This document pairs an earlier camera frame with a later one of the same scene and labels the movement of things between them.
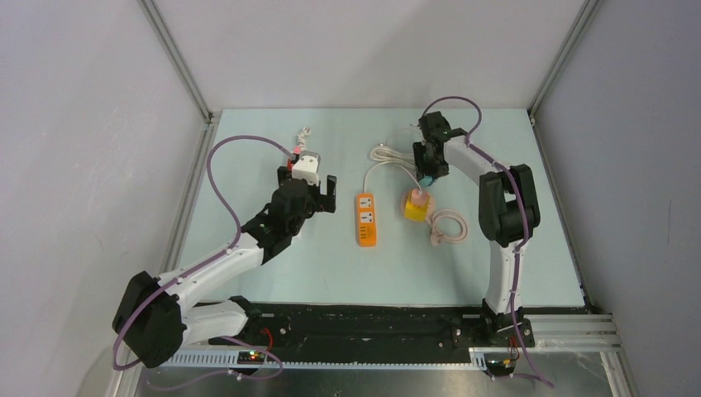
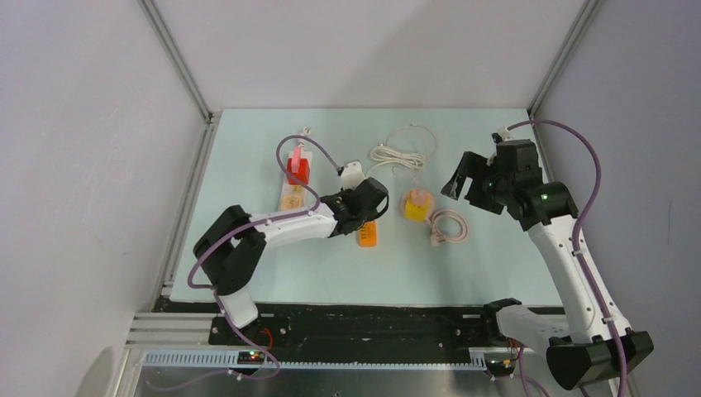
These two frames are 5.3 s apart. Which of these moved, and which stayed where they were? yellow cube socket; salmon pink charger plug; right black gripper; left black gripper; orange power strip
Moved: right black gripper; left black gripper
Stayed: salmon pink charger plug; yellow cube socket; orange power strip
